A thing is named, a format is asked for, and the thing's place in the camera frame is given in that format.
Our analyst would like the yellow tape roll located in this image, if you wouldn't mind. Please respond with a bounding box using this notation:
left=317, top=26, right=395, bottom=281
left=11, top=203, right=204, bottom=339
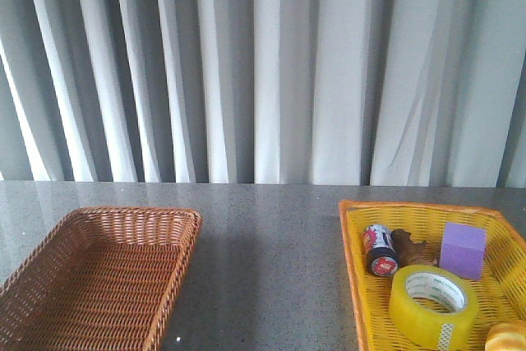
left=389, top=265, right=479, bottom=350

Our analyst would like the grey pleated curtain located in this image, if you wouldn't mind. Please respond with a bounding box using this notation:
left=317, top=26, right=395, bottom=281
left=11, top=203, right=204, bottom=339
left=1, top=0, right=525, bottom=187

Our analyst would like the small printed can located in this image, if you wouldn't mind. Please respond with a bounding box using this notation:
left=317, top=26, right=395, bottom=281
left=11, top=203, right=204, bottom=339
left=362, top=224, right=399, bottom=277

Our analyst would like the brown toy animal figure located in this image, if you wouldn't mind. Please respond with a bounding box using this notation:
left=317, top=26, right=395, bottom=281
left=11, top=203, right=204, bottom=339
left=391, top=229, right=439, bottom=267

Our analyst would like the brown wicker basket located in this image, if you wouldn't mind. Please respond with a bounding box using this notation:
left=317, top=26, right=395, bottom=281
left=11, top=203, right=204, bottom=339
left=1, top=207, right=202, bottom=350

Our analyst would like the purple foam cube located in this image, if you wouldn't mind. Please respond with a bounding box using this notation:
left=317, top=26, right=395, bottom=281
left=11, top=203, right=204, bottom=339
left=439, top=222, right=487, bottom=280

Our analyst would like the yellow plastic basket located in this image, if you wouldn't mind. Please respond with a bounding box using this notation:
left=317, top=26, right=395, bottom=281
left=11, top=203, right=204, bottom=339
left=339, top=200, right=525, bottom=350

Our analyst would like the yellow bread roll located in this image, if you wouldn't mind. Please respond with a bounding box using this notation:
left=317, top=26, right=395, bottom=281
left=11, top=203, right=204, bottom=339
left=484, top=320, right=526, bottom=351

